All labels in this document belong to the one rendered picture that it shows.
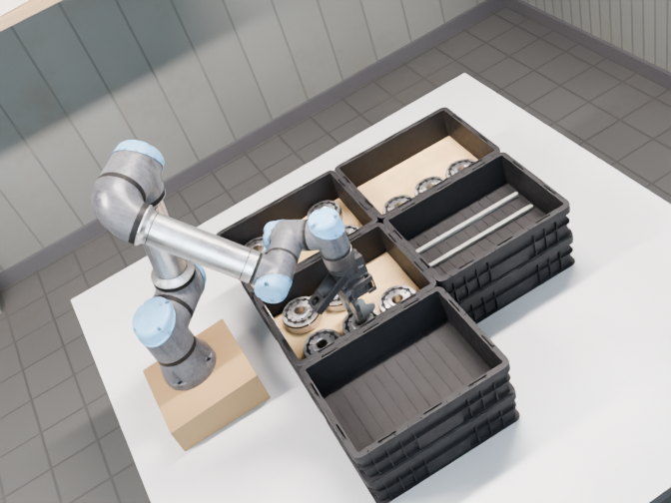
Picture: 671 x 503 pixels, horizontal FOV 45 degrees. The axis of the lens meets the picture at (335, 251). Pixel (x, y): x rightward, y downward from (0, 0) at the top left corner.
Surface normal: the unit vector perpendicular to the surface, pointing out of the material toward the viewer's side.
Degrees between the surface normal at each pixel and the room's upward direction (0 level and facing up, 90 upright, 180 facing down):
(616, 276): 0
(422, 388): 0
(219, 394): 4
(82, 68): 90
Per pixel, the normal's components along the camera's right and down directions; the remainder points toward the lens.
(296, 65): 0.46, 0.53
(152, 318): -0.36, -0.57
